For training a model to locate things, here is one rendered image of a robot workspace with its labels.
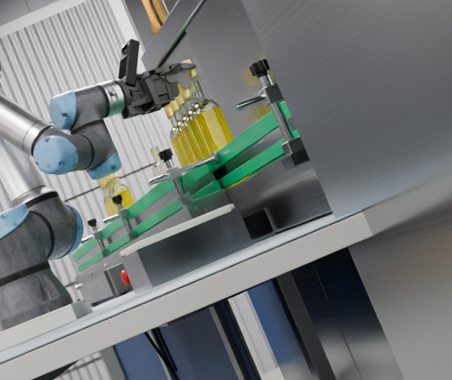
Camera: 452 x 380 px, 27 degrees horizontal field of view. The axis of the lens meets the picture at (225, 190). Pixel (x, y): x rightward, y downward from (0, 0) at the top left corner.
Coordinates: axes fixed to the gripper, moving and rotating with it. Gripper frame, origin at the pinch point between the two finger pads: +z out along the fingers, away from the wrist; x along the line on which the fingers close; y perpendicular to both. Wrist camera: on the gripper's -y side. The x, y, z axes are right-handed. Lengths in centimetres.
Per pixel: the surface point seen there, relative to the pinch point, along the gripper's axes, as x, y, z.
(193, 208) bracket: 4.7, 31.2, -16.0
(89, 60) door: -292, -86, 150
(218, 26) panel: 1.9, -7.1, 12.1
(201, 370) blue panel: -47, 70, 0
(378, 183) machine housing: 96, 41, -51
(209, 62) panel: -12.2, -2.5, 16.1
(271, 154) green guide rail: 34.1, 28.4, -14.0
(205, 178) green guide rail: -2.1, 25.4, -5.5
